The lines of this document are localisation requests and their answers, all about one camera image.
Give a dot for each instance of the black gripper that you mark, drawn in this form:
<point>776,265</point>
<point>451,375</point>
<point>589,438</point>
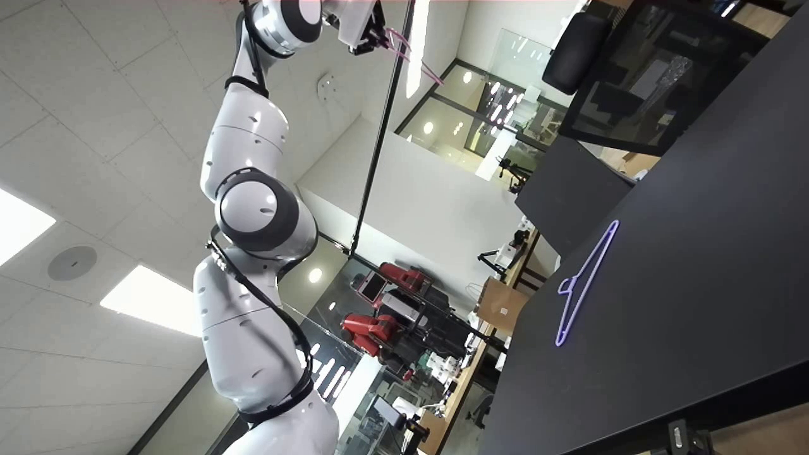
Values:
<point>360,37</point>

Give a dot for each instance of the black panel board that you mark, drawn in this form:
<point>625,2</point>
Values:
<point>565,198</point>

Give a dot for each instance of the silver wrist camera block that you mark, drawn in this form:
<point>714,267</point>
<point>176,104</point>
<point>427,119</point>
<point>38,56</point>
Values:
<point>348,13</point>

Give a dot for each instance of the white ceiling sensor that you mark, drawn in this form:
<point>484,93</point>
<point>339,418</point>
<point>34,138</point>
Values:
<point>326,87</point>

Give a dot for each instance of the pink coat hanger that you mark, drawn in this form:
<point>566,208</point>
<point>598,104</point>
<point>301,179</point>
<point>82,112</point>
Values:
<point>413,56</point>

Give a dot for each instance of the red robot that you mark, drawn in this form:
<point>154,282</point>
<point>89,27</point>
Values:
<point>370,329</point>

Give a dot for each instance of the large square ceiling light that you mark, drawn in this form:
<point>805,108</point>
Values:
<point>159,299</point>

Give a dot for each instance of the black office chair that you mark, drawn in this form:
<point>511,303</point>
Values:
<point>578,52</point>

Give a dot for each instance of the cardboard box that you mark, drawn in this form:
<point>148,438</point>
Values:
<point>502,304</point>

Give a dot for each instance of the black rack pole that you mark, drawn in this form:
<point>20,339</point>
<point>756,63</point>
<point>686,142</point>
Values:
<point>376,167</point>

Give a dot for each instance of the round ceiling speaker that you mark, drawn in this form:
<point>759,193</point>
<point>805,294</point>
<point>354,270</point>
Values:
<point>72,265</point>

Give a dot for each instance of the small square ceiling light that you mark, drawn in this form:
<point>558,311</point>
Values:
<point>20,224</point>

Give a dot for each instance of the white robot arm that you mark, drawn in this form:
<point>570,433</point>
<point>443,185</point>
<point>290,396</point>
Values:
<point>243,329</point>

